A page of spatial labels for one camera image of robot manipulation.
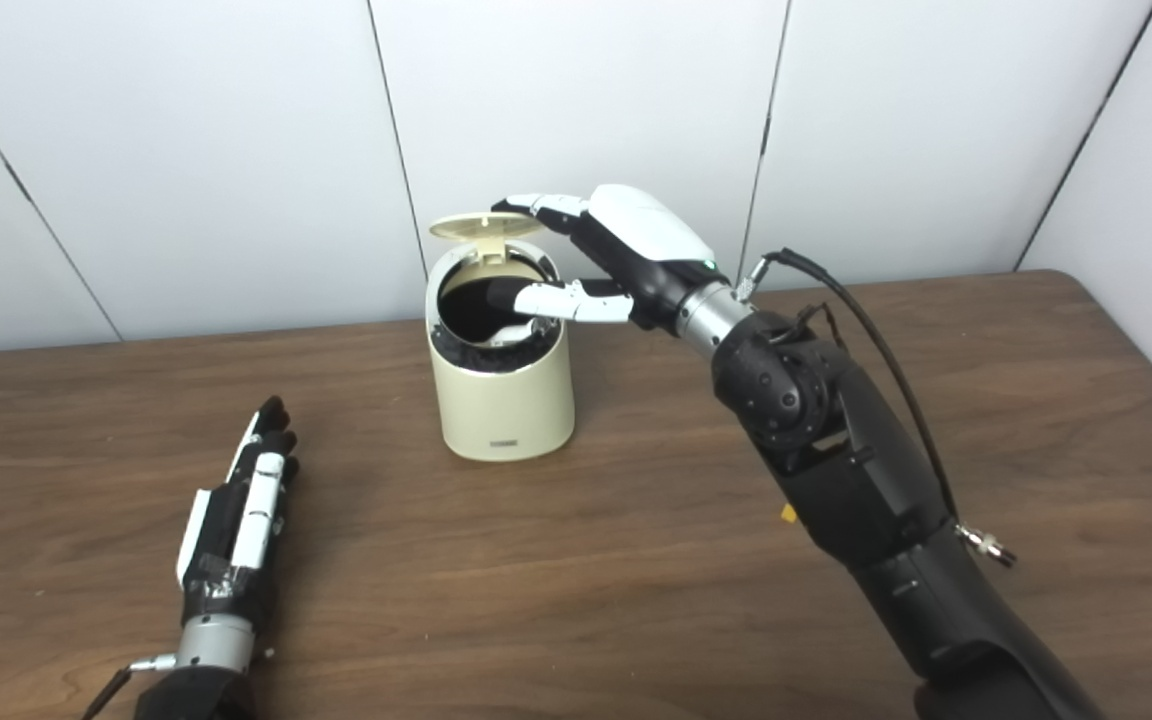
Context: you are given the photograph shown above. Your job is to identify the black bin liner bag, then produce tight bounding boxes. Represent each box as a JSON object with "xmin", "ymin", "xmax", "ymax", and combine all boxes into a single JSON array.
[{"xmin": 433, "ymin": 255, "xmax": 559, "ymax": 373}]

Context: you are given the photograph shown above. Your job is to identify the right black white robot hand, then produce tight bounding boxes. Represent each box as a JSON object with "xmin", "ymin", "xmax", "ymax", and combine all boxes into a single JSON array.
[{"xmin": 484, "ymin": 184, "xmax": 719, "ymax": 331}]

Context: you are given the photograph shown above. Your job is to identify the cream-colored lidded bin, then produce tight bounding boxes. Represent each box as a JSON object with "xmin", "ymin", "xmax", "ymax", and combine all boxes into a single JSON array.
[{"xmin": 425, "ymin": 211, "xmax": 576, "ymax": 463}]

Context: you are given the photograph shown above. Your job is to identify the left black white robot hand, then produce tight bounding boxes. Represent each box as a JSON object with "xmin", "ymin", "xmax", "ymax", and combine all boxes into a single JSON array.
[{"xmin": 176, "ymin": 396, "xmax": 300, "ymax": 626}]

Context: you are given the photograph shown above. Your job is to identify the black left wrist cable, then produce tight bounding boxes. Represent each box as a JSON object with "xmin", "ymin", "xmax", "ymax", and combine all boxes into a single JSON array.
[{"xmin": 81, "ymin": 653, "xmax": 179, "ymax": 720}]

